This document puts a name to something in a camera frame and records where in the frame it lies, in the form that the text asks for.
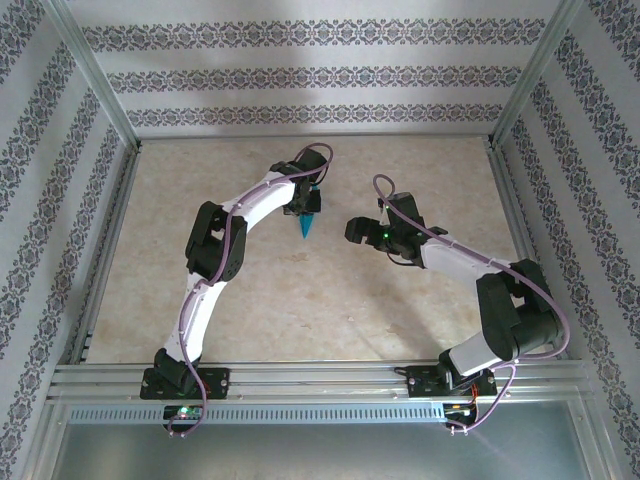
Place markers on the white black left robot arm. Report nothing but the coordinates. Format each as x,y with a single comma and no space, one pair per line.
260,200

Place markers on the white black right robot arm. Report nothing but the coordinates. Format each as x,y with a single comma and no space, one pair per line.
450,260

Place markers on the grey metal base panel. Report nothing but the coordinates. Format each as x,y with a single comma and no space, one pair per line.
320,450

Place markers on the controller board with green light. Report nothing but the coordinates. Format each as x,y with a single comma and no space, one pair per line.
182,412

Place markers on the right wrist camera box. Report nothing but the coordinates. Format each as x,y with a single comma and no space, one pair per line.
400,210

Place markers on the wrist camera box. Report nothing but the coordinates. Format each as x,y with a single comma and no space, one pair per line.
310,160
400,210

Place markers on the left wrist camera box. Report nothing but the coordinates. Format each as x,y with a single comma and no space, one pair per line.
310,160

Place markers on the aluminium rear frame rail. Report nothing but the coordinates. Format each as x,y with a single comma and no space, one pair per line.
315,136

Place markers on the aluminium side frame rail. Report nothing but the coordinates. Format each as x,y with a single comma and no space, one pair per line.
520,220
107,250

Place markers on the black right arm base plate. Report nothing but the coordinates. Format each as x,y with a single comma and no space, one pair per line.
422,382

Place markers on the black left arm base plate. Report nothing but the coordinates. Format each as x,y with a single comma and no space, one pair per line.
215,382

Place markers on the aluminium frame post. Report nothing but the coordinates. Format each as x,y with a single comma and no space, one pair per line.
535,75
95,75

